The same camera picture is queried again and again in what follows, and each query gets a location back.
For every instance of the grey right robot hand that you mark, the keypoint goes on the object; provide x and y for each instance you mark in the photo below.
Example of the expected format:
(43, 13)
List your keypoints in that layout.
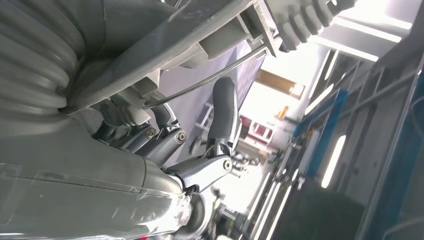
(82, 182)

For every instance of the ceiling light strip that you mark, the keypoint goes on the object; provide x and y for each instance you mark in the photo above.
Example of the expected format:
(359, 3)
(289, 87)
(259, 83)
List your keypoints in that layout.
(333, 162)
(319, 99)

